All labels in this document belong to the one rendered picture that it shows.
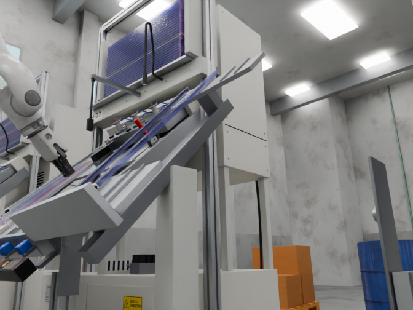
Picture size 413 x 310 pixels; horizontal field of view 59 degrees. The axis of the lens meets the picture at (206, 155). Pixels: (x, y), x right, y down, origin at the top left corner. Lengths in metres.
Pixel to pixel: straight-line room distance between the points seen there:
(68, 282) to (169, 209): 0.31
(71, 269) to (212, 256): 0.48
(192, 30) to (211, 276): 0.88
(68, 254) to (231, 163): 0.74
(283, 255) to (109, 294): 3.61
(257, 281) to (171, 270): 0.81
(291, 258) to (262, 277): 3.17
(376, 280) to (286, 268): 1.23
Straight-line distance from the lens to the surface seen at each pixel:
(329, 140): 10.67
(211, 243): 1.20
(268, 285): 1.53
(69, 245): 0.88
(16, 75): 1.20
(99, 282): 1.32
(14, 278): 0.97
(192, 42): 1.41
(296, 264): 4.63
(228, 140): 1.42
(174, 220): 0.69
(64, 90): 6.97
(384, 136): 11.26
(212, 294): 1.21
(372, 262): 3.85
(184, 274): 0.70
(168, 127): 1.25
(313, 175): 10.70
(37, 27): 7.29
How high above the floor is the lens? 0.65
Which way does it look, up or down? 16 degrees up
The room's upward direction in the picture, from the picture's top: 1 degrees counter-clockwise
